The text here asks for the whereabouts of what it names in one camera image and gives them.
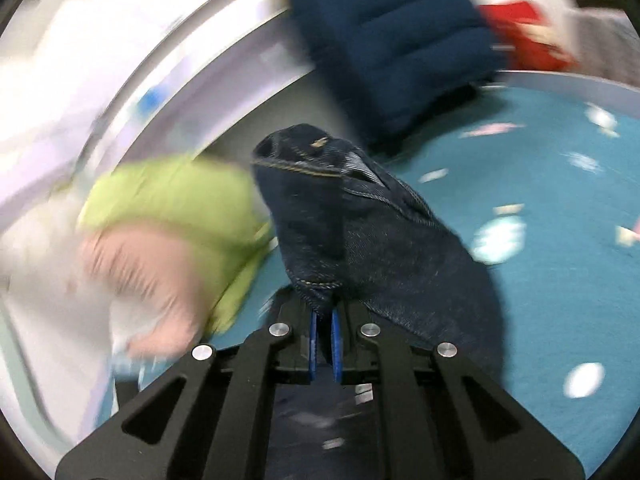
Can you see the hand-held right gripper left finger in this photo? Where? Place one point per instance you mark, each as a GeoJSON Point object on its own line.
{"type": "Point", "coordinates": [313, 347]}

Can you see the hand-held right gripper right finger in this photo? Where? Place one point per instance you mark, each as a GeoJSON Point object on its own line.
{"type": "Point", "coordinates": [337, 347]}

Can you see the dark blue denim jeans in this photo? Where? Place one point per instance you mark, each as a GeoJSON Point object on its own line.
{"type": "Point", "coordinates": [360, 220]}

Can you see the person's left forearm green sleeve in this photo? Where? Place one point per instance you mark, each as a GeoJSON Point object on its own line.
{"type": "Point", "coordinates": [190, 200]}

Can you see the person's left hand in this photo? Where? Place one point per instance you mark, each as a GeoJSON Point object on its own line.
{"type": "Point", "coordinates": [150, 280]}

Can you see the teal printed sheet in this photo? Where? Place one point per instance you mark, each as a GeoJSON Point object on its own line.
{"type": "Point", "coordinates": [550, 285]}

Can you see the navy blue quilted cushion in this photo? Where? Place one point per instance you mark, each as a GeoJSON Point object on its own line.
{"type": "Point", "coordinates": [395, 35]}

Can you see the red object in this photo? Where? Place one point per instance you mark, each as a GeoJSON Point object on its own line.
{"type": "Point", "coordinates": [527, 35]}

